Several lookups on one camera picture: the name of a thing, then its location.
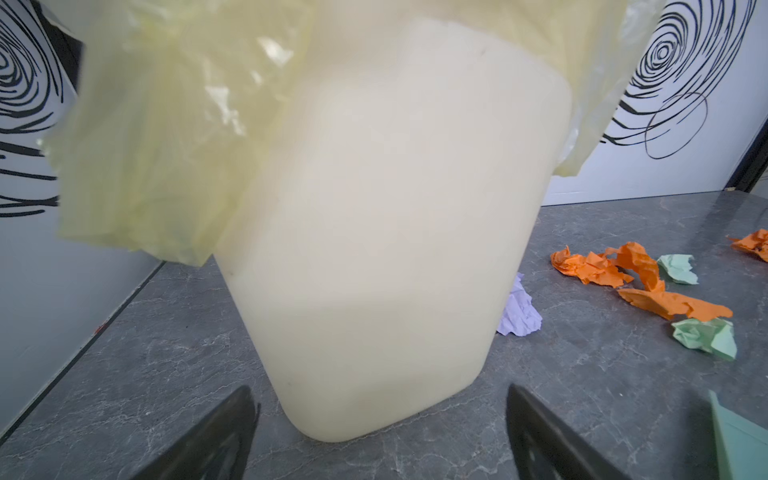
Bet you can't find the green crumpled paper scrap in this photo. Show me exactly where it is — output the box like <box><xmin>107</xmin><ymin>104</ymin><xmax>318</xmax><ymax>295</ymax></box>
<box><xmin>672</xmin><ymin>318</ymin><xmax>738</xmax><ymax>361</ymax></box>

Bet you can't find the purple crumpled paper scrap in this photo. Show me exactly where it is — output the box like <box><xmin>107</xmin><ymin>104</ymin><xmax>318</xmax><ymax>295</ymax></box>
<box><xmin>497</xmin><ymin>273</ymin><xmax>543</xmax><ymax>337</ymax></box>

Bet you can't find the orange crumpled paper scrap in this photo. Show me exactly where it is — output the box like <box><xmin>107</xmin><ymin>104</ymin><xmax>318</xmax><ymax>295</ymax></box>
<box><xmin>550</xmin><ymin>247</ymin><xmax>634</xmax><ymax>288</ymax></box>

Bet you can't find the orange far paper scrap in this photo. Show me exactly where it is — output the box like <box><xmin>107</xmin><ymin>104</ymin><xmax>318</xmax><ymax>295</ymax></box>
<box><xmin>729</xmin><ymin>229</ymin><xmax>768</xmax><ymax>262</ymax></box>

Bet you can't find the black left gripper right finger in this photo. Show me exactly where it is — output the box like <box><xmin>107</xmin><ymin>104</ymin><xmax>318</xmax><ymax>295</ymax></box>
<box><xmin>505</xmin><ymin>384</ymin><xmax>627</xmax><ymax>480</ymax></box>

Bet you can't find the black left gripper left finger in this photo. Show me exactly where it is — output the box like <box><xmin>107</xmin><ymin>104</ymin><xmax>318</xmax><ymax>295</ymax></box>
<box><xmin>133</xmin><ymin>385</ymin><xmax>260</xmax><ymax>480</ymax></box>

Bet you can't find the yellow plastic bin liner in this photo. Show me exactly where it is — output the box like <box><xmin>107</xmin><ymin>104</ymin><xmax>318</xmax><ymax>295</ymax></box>
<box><xmin>42</xmin><ymin>1</ymin><xmax>664</xmax><ymax>266</ymax></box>

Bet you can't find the green plastic dustpan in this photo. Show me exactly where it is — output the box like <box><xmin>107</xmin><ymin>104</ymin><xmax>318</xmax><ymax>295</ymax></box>
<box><xmin>709</xmin><ymin>391</ymin><xmax>768</xmax><ymax>480</ymax></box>

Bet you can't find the cream plastic trash bin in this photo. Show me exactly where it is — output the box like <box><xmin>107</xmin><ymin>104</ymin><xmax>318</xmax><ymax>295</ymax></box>
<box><xmin>215</xmin><ymin>18</ymin><xmax>571</xmax><ymax>442</ymax></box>

